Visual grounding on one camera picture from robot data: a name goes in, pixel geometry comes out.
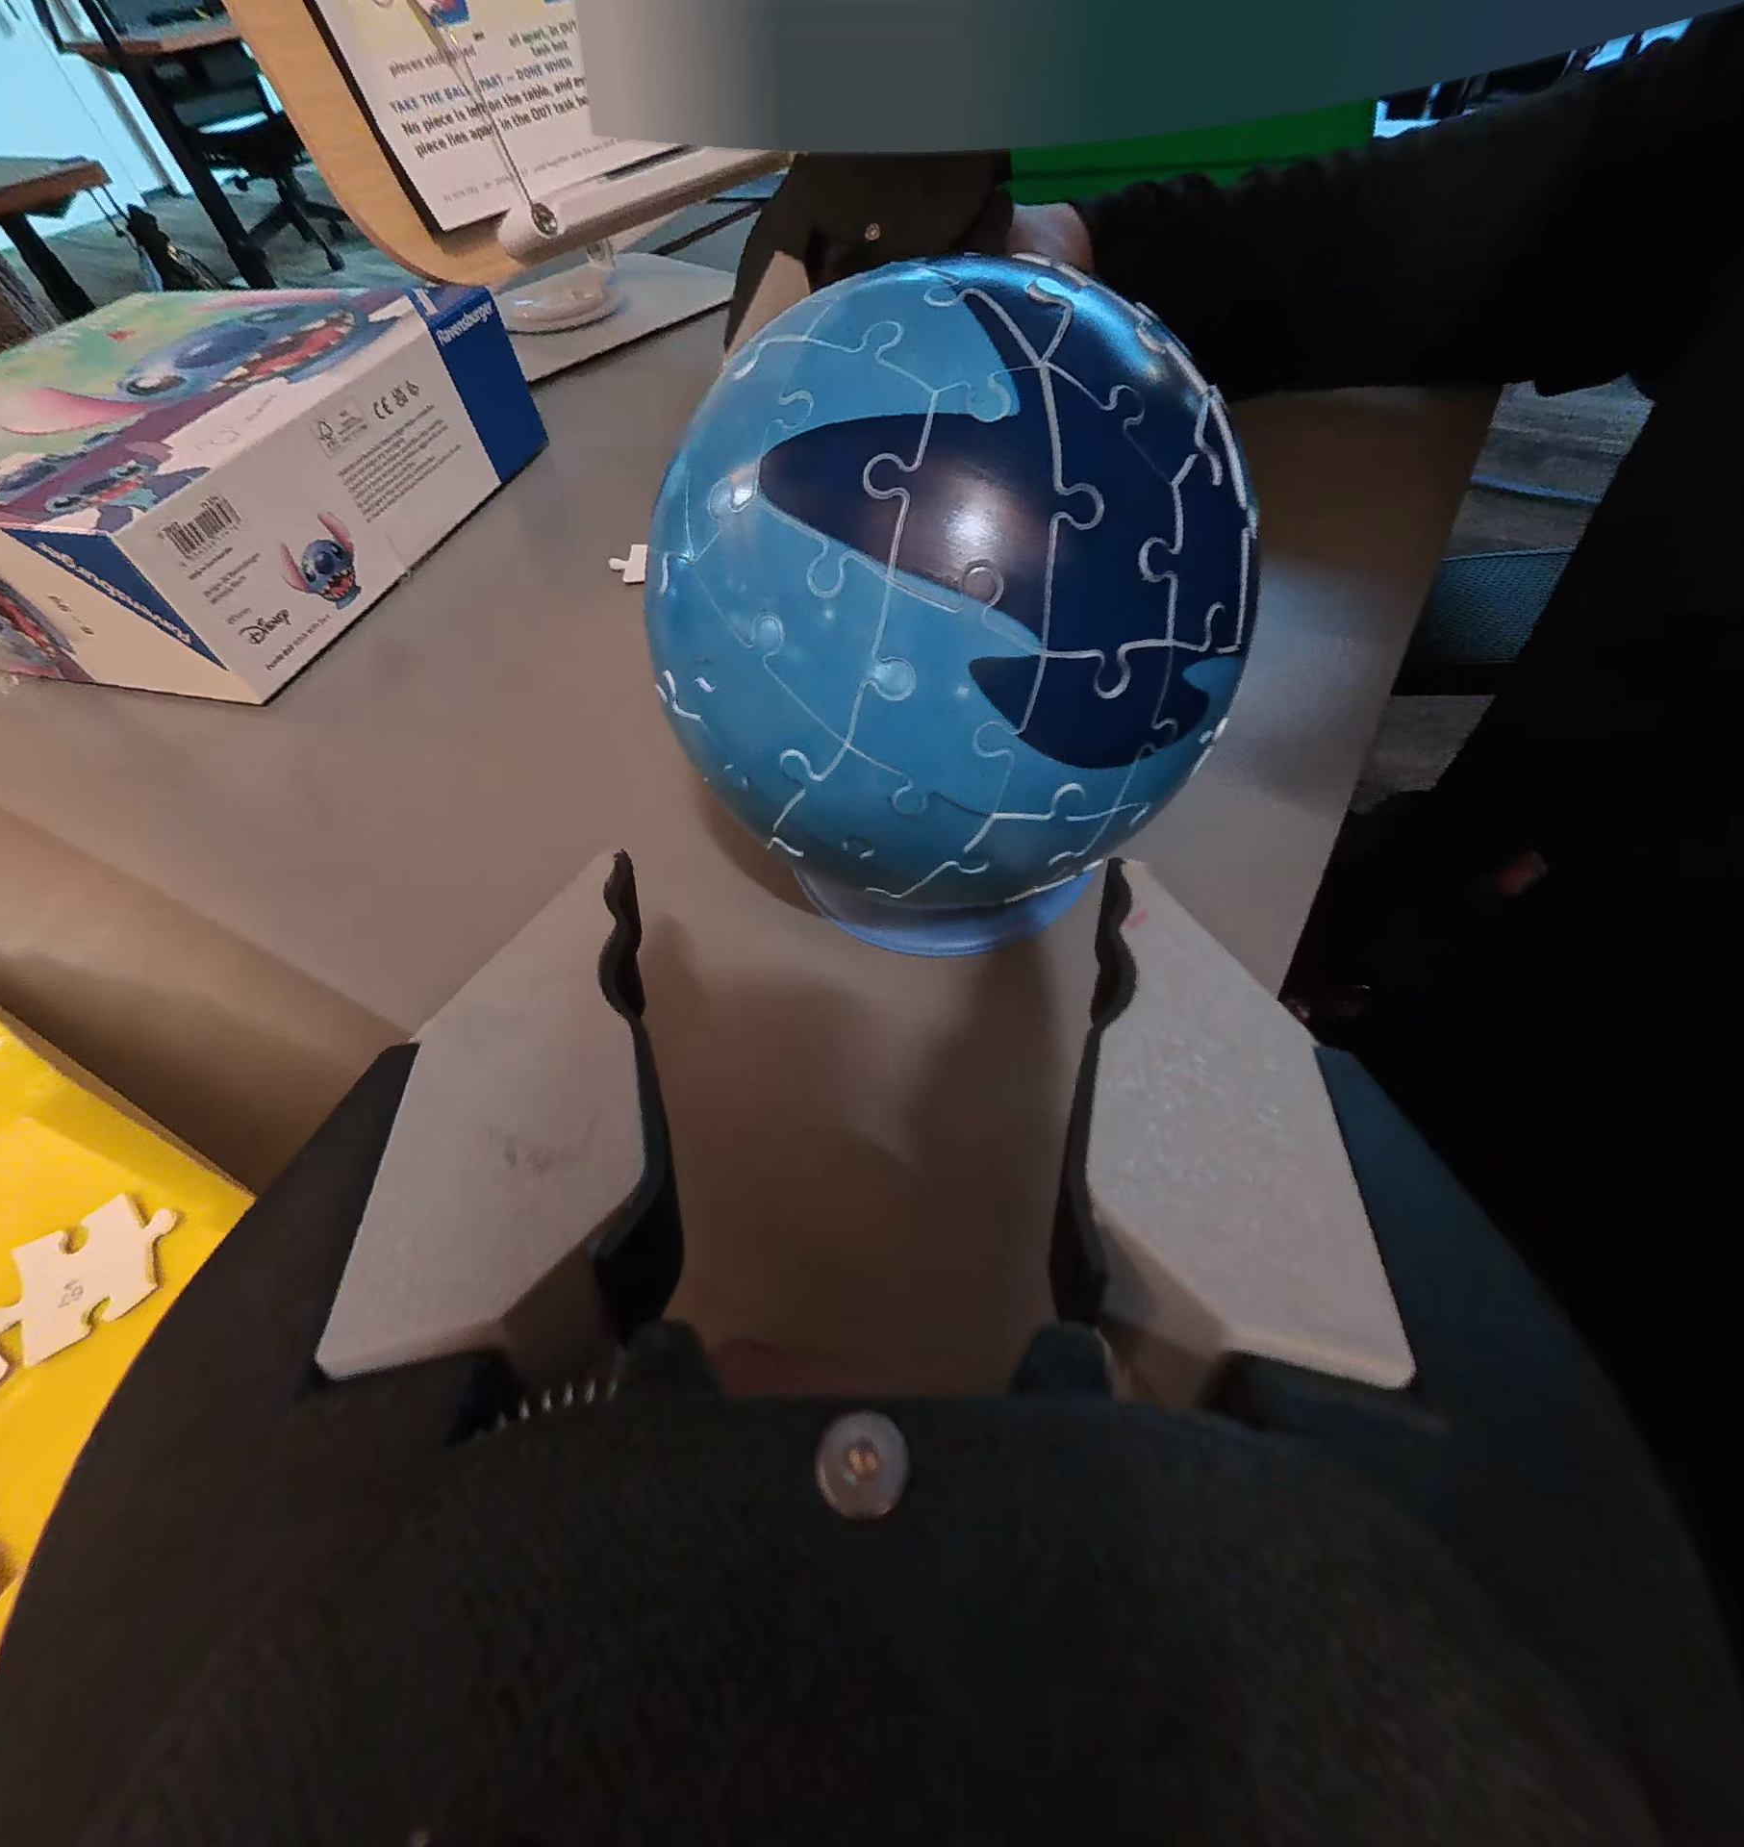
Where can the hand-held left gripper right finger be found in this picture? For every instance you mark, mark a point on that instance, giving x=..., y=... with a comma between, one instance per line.
x=1217, y=1154

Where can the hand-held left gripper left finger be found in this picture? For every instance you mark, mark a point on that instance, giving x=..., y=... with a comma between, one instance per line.
x=510, y=1154

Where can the blue puzzle ball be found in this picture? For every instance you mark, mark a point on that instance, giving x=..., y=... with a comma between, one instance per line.
x=872, y=693

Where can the person's right forearm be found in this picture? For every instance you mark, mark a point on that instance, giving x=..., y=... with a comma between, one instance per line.
x=1464, y=247

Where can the white blue puzzle box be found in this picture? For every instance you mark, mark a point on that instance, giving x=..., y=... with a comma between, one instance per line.
x=238, y=505

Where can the person's right hand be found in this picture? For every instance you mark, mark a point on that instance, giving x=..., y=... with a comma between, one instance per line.
x=1051, y=235

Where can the white clip rod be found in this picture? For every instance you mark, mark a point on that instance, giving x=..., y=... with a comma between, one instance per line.
x=627, y=201

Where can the green plastic bin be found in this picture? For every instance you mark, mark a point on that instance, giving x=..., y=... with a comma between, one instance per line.
x=1190, y=174

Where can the printed instruction sheet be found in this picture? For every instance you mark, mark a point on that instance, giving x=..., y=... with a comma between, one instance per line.
x=496, y=102

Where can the yellow plastic bin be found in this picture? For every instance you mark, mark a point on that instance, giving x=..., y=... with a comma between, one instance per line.
x=93, y=1140

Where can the curved wooden sheet holder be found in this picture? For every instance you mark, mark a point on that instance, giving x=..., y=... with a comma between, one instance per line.
x=366, y=218

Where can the grey fabric chair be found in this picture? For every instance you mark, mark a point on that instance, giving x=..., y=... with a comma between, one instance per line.
x=1499, y=606

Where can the black office chair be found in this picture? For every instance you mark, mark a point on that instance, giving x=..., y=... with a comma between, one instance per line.
x=258, y=130

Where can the wooden table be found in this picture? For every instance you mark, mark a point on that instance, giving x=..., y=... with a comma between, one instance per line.
x=20, y=176

